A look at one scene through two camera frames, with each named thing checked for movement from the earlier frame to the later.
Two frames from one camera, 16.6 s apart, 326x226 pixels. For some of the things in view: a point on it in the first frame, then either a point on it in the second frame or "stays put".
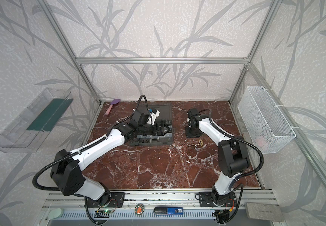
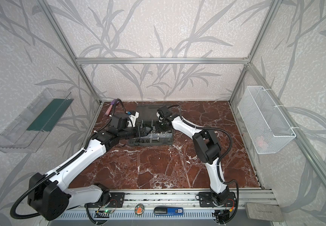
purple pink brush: (114, 101) stays put
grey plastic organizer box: (162, 134) stays put
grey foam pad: (264, 212) stays put
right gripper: (192, 130) -> (162, 125)
